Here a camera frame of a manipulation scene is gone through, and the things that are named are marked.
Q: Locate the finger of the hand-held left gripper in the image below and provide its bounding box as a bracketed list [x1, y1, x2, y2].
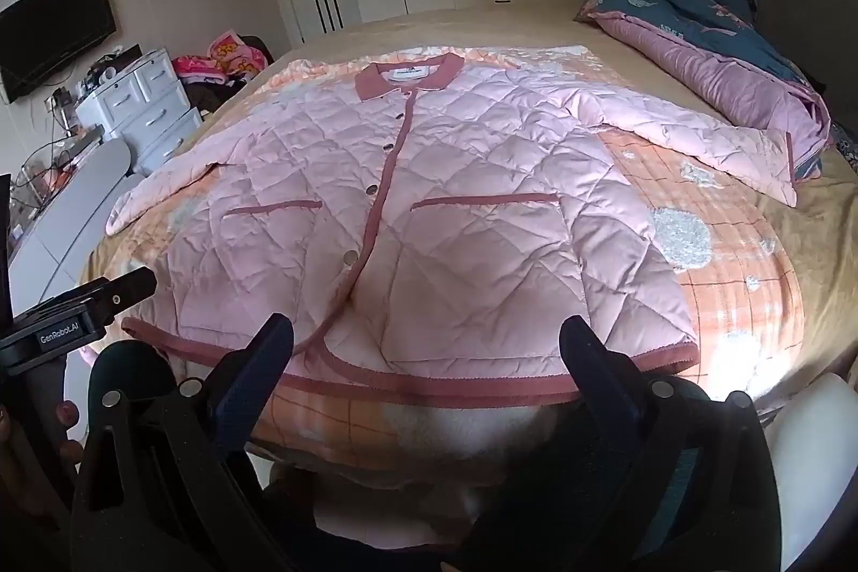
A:
[84, 267, 158, 318]

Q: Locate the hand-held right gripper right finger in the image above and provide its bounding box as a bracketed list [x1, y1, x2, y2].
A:
[469, 314, 782, 572]

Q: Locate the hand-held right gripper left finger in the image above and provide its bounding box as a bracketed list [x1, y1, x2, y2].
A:
[70, 312, 296, 572]

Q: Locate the pink quilted jacket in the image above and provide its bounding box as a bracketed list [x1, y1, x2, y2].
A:
[106, 53, 802, 408]

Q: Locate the dark clothes pile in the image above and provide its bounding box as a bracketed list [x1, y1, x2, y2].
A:
[184, 36, 276, 114]

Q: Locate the person's left hand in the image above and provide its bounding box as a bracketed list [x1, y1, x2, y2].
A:
[55, 401, 85, 466]

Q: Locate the white oval panel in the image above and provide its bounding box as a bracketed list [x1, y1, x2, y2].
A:
[20, 138, 133, 231]
[10, 173, 145, 311]

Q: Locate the orange checked blanket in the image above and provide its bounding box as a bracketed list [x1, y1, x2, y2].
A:
[80, 42, 805, 479]

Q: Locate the white drawer chest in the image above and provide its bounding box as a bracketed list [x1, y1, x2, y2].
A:
[75, 48, 205, 177]

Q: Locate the pink printed blanket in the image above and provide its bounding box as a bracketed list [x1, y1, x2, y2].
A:
[173, 31, 269, 84]

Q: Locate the black television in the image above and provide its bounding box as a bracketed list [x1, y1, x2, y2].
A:
[0, 0, 118, 104]

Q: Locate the blue floral quilt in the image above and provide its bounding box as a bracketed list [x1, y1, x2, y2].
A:
[575, 0, 835, 184]

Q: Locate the dark patterned cloth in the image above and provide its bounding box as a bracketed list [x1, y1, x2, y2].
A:
[831, 123, 858, 171]

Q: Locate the bed with beige sheet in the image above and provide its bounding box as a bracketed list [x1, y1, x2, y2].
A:
[80, 5, 858, 479]

